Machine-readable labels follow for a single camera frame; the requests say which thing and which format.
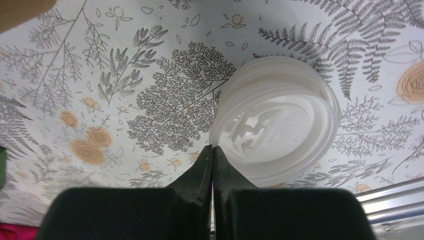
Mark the green paper bag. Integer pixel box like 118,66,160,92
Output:
0,146,7,189

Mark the red cloth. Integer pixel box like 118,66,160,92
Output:
0,223,39,240

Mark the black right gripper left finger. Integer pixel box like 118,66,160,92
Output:
36,145,213,240

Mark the brown cardboard cup carrier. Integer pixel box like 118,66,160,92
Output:
0,0,57,33

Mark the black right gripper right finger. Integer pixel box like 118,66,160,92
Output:
212,146,375,240

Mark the floral table mat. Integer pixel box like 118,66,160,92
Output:
0,0,424,226

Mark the stack of white lids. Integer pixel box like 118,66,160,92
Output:
209,56,342,187

